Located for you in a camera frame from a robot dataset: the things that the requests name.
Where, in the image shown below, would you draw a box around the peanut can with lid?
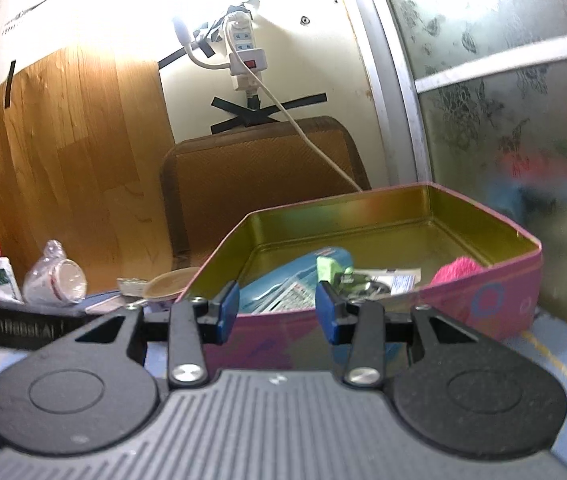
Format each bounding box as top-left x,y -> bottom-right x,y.
141,266 -> 200,304

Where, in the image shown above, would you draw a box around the wood pattern wall sheet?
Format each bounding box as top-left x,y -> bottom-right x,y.
0,48 -> 174,292

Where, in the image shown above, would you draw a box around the white packet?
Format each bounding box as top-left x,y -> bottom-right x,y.
85,295 -> 146,315

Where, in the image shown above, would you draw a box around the pink macaron tin box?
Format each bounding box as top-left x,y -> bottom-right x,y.
174,181 -> 544,376

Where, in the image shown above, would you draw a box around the pink fluffy towel ball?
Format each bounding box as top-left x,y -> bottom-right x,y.
430,256 -> 483,286

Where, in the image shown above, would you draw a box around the black tape cross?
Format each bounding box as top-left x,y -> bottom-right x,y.
157,0 -> 329,136

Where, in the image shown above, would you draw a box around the bagged paper cups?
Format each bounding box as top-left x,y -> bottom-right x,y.
22,240 -> 87,307

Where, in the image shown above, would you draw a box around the white power cable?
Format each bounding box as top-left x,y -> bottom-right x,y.
172,14 -> 364,194

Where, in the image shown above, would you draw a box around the frosted glass sliding door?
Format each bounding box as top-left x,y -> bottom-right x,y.
373,0 -> 567,321

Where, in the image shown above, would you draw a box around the green white carton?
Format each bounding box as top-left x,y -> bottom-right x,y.
0,257 -> 23,302

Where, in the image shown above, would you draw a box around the green patterned tissue pack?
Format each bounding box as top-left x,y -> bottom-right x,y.
117,278 -> 148,298

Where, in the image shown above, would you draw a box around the green cleaning cloth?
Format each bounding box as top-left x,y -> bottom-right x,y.
316,256 -> 353,284

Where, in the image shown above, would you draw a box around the green correction tape dispenser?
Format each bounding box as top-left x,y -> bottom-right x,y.
334,270 -> 392,300

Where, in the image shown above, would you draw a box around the blue glasses case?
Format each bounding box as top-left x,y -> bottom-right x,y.
239,247 -> 353,315

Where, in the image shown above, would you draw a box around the white power strip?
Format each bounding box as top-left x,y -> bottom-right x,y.
224,8 -> 268,96

